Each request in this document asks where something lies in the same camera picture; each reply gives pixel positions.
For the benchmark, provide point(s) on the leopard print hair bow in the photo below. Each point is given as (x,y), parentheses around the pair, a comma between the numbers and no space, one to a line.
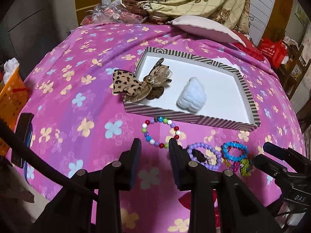
(124,83)

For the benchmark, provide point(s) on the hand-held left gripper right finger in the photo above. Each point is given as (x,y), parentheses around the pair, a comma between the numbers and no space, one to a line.
(173,161)

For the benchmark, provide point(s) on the orange plastic basket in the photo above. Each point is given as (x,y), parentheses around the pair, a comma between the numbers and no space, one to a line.
(9,97)

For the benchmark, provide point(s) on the white pillow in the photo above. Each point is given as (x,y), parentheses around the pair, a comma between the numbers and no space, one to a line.
(206,28)

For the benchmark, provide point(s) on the wooden shelf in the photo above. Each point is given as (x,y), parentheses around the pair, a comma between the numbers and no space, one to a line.
(294,63)

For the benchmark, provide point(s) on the black scrunchie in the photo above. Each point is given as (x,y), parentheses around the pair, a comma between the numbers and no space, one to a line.
(198,154)

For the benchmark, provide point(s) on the white tissue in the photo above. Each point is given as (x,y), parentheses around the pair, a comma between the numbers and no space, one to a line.
(11,66)

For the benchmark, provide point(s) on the black and blue phone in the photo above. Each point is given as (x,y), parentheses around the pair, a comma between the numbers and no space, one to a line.
(23,138)

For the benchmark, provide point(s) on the white fluffy hair clip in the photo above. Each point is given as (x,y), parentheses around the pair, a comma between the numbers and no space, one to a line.
(192,95)

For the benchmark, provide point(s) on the red hair bow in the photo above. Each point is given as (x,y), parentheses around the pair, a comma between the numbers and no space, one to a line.
(185,200)

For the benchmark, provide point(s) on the red shopping bag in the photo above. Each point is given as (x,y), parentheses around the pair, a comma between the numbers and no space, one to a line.
(272,52)

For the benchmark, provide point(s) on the clear plastic bag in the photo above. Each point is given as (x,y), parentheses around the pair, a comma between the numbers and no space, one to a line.
(109,12)

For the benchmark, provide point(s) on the pink floral bedsheet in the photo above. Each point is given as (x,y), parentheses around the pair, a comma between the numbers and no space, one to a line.
(85,102)

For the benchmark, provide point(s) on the brown round container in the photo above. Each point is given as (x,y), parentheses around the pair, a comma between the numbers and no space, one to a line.
(158,19)

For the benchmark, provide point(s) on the yellow wooden cabinet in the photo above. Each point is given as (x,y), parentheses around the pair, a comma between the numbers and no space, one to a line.
(87,2)

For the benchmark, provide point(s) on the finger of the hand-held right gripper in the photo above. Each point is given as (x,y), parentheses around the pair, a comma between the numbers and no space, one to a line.
(266,163)
(273,148)

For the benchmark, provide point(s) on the grey cabinet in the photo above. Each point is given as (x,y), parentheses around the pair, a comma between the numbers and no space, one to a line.
(31,29)

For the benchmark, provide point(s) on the red frilled cushion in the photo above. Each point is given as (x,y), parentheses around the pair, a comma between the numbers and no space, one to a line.
(250,49)

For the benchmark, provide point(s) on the striped cardboard box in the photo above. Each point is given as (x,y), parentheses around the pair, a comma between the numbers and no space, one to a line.
(218,89)

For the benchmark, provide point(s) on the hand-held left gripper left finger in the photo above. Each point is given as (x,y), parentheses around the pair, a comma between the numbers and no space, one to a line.
(137,161)

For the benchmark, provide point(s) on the white paper sheet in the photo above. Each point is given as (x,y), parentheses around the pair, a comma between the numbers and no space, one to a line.
(226,62)

